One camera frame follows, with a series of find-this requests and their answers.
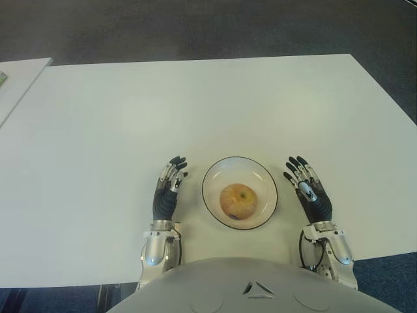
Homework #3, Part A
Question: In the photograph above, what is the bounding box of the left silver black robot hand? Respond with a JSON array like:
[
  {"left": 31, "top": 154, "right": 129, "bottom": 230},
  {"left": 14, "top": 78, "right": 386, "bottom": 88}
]
[{"left": 152, "top": 155, "right": 190, "bottom": 222}]

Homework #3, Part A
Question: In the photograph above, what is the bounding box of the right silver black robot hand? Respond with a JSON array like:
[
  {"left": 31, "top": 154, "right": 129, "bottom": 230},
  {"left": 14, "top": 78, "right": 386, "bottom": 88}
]
[{"left": 282, "top": 155, "right": 334, "bottom": 225}]

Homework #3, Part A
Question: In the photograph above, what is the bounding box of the white plate with black rim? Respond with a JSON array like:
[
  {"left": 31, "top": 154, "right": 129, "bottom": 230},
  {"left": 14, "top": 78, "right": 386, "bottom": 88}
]
[{"left": 201, "top": 156, "right": 280, "bottom": 231}]

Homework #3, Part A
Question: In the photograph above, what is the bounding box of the adjacent white table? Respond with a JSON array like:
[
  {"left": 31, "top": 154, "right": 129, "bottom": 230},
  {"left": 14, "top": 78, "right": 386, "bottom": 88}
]
[{"left": 0, "top": 57, "right": 53, "bottom": 128}]

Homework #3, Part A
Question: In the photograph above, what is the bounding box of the grey robot torso shell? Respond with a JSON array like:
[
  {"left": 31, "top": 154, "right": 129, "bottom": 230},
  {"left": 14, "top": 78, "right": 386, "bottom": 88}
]
[{"left": 106, "top": 256, "right": 400, "bottom": 313}]

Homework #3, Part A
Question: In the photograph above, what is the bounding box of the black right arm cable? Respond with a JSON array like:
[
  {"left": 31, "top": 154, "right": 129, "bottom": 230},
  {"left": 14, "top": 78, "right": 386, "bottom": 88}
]
[{"left": 298, "top": 230, "right": 325, "bottom": 270}]

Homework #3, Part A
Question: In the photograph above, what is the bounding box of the dark table leg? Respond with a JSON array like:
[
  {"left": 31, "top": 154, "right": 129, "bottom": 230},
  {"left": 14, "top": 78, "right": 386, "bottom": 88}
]
[{"left": 96, "top": 283, "right": 137, "bottom": 313}]

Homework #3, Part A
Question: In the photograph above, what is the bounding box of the reddish yellow apple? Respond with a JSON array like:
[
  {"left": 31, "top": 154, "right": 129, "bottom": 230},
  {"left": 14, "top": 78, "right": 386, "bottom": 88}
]
[{"left": 219, "top": 183, "right": 259, "bottom": 220}]

